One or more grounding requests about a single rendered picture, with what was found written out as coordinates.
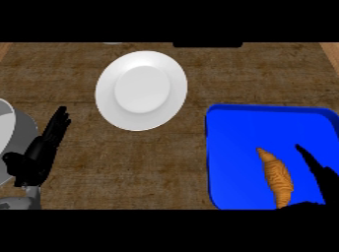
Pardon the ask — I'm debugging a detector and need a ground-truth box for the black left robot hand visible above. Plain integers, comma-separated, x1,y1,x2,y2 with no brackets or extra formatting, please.
1,105,72,189

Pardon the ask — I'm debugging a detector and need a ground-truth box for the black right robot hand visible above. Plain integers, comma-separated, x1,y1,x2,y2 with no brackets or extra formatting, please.
275,143,339,211

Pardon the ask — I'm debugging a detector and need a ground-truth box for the golden brown croissant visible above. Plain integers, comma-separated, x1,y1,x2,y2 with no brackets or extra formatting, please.
254,147,296,210

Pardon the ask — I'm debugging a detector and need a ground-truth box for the blue rectangular tray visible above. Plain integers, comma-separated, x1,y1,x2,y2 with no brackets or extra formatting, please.
204,103,339,211

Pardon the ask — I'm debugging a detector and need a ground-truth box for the white round plate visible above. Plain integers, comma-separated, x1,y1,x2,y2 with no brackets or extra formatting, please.
94,50,189,132

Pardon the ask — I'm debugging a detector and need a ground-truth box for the grey round bowl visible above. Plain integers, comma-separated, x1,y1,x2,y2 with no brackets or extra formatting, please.
0,95,42,193

